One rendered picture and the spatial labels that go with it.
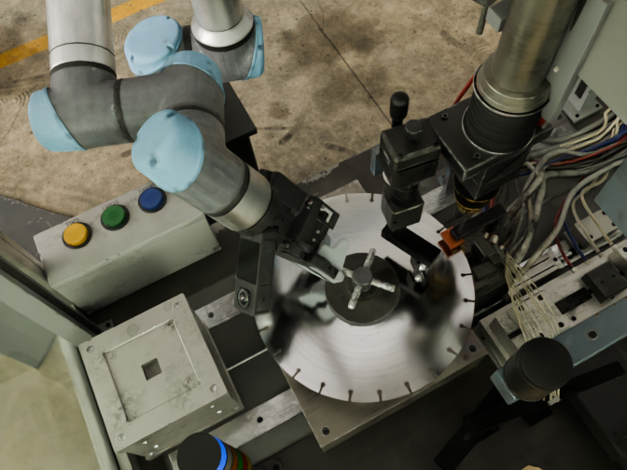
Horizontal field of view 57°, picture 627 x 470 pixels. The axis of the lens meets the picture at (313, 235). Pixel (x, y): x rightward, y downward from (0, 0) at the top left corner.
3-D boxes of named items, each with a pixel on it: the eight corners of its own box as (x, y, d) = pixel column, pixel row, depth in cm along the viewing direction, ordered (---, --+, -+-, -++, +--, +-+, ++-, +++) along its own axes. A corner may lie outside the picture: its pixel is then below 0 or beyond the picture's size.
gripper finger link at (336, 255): (370, 255, 83) (335, 228, 76) (353, 292, 82) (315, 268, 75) (355, 250, 85) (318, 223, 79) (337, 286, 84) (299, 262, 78)
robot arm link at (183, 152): (179, 87, 60) (177, 146, 55) (249, 143, 67) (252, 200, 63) (128, 124, 63) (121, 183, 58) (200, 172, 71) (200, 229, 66)
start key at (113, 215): (110, 234, 100) (105, 229, 98) (103, 216, 102) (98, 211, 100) (132, 224, 101) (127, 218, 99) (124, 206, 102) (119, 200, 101)
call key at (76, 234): (72, 252, 99) (66, 247, 97) (65, 234, 101) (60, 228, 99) (93, 241, 100) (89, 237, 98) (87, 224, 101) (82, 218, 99)
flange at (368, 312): (413, 280, 86) (415, 273, 84) (372, 339, 83) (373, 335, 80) (352, 241, 90) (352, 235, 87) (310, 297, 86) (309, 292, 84)
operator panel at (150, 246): (87, 315, 109) (49, 287, 95) (70, 268, 113) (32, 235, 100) (222, 249, 113) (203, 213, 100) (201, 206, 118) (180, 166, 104)
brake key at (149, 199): (147, 216, 101) (144, 211, 99) (140, 199, 103) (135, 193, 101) (168, 206, 102) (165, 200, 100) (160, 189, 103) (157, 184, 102)
